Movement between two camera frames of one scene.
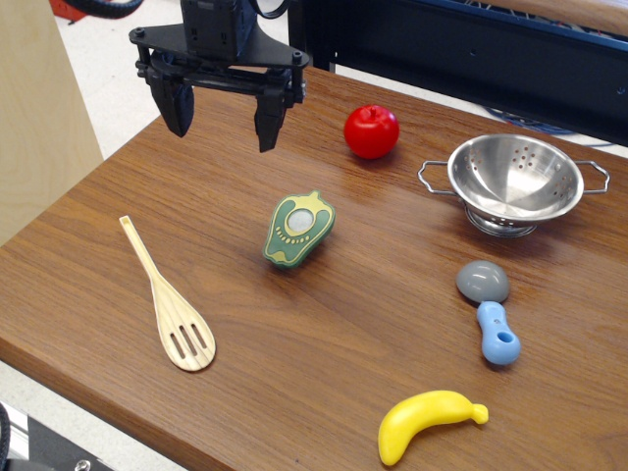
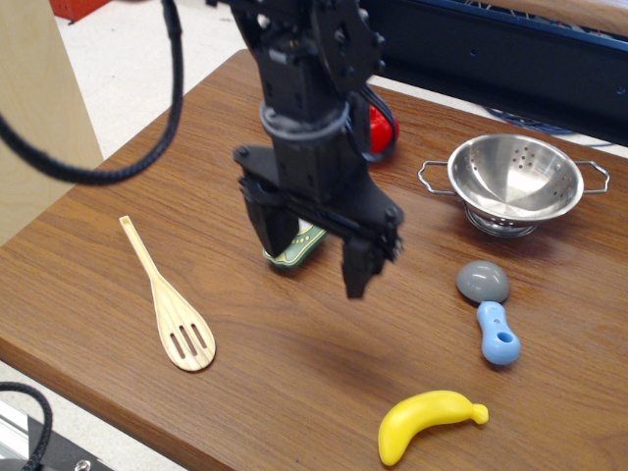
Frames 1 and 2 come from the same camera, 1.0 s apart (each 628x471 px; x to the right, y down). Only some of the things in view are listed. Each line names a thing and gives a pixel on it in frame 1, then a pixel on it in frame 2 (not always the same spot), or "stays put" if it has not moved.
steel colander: (506, 183) stays put
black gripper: (218, 44) → (319, 168)
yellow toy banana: (426, 409) stays put
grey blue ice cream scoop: (488, 283) stays put
